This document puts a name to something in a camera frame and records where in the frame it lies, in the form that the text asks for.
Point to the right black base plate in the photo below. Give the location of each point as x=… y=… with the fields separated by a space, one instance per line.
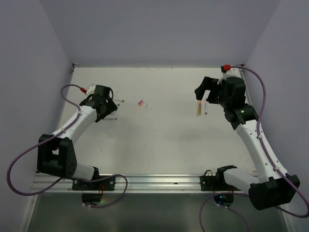
x=209 y=182

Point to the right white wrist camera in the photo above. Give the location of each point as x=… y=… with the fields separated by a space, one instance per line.
x=233 y=72

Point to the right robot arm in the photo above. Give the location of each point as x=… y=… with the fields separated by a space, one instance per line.
x=273 y=185

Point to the orange highlighter pen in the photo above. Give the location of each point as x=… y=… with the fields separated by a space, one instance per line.
x=200 y=107

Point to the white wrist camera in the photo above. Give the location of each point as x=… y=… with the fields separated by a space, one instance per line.
x=90 y=89
x=233 y=72

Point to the aluminium mounting rail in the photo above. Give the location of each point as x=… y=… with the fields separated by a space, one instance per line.
x=145 y=183

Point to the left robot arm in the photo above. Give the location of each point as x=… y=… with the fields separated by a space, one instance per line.
x=56 y=154

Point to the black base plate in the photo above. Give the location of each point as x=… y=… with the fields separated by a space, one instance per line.
x=209 y=182
x=105 y=185

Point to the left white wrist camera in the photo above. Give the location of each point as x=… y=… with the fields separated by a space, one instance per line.
x=90 y=89

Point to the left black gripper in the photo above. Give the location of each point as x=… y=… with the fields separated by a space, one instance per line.
x=111 y=108

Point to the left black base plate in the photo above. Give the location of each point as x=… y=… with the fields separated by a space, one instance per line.
x=105 y=185

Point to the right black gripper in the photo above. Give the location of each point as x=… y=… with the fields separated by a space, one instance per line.
x=208 y=83

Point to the yellow highlighter pen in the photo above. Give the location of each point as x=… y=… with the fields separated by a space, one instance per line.
x=197 y=109

